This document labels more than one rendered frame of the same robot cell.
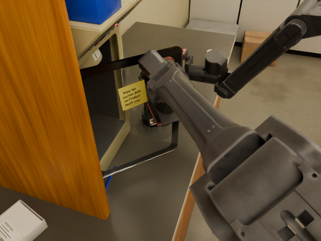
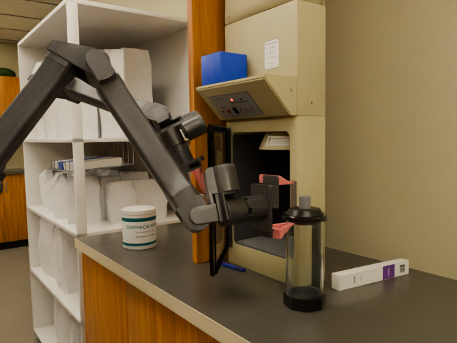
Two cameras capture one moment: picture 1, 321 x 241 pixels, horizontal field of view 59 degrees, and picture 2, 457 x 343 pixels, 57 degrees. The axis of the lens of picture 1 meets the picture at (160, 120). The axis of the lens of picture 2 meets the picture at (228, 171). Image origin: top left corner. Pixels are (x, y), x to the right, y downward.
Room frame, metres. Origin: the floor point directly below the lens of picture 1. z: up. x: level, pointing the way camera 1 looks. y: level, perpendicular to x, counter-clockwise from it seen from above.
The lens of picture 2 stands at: (1.35, -0.91, 1.36)
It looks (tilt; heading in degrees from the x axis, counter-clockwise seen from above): 5 degrees down; 125
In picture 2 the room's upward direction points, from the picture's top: 1 degrees counter-clockwise
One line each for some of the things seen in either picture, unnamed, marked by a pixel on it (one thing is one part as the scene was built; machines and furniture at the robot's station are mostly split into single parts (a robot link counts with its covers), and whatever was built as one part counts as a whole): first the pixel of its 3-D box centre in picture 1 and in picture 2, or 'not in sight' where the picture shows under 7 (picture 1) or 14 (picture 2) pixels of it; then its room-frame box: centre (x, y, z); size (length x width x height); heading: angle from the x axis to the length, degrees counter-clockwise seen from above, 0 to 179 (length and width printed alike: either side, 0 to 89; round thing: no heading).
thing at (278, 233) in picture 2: not in sight; (277, 220); (0.89, -0.06, 1.16); 0.09 x 0.07 x 0.07; 71
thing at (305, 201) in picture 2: not in sight; (305, 209); (0.92, 0.03, 1.18); 0.09 x 0.09 x 0.07
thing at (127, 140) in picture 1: (134, 119); (219, 194); (0.63, 0.08, 1.19); 0.30 x 0.01 x 0.40; 117
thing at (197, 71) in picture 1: (195, 72); (253, 208); (0.87, -0.12, 1.20); 0.07 x 0.07 x 0.10; 71
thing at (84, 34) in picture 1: (112, 20); (242, 100); (0.69, 0.12, 1.46); 0.32 x 0.11 x 0.10; 161
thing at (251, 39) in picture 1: (259, 48); not in sight; (3.14, -1.19, 0.14); 0.41 x 0.33 x 0.29; 78
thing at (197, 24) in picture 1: (210, 40); not in sight; (3.30, -0.62, 0.17); 0.60 x 0.42 x 0.33; 69
